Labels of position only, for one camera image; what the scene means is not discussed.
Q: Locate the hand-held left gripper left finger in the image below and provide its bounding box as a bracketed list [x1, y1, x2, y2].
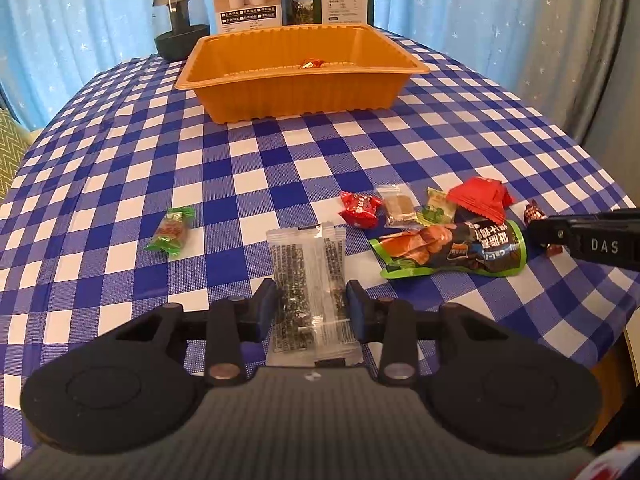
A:
[115, 279, 278, 387]

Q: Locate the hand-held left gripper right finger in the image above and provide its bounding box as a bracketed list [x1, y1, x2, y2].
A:
[346, 280, 507, 387]

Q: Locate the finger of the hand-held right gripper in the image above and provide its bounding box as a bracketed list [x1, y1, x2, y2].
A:
[527, 216, 576, 250]
[546, 207, 640, 226]

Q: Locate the small brown candy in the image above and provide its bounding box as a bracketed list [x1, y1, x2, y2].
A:
[522, 199, 563, 259]

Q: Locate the clear speckled snack packet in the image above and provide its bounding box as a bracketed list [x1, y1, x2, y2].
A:
[265, 222, 363, 367]

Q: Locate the red foil snack packet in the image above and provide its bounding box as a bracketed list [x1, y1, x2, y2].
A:
[446, 176, 516, 225]

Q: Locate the green and black snack pouch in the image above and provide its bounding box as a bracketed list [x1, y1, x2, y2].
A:
[369, 219, 529, 280]

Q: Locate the red candy packet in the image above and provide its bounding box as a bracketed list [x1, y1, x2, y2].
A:
[338, 191, 382, 230]

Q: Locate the clear brown biscuit packet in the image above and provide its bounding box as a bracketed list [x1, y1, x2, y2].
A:
[375, 183, 418, 227]

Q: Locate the light green snack packet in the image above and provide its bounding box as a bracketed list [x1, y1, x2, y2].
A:
[416, 186, 458, 227]

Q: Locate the green candy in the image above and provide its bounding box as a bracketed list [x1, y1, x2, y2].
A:
[144, 206, 197, 260]

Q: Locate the orange plastic tray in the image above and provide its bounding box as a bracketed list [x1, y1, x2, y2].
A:
[174, 23, 430, 125]

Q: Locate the grey curtain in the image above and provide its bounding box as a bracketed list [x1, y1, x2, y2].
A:
[565, 0, 640, 148]

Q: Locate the blue checked tablecloth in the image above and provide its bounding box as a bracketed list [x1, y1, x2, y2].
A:
[0, 25, 640, 466]

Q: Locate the red white printed clothing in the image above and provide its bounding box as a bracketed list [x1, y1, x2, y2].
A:
[575, 447, 640, 480]

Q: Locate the dark glass jar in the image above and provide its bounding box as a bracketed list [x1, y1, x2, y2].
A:
[154, 0, 211, 61]

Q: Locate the green patterned cushion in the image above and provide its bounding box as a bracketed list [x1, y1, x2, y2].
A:
[0, 107, 33, 201]

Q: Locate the blue star curtain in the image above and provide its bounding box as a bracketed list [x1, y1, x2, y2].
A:
[0, 0, 601, 136]

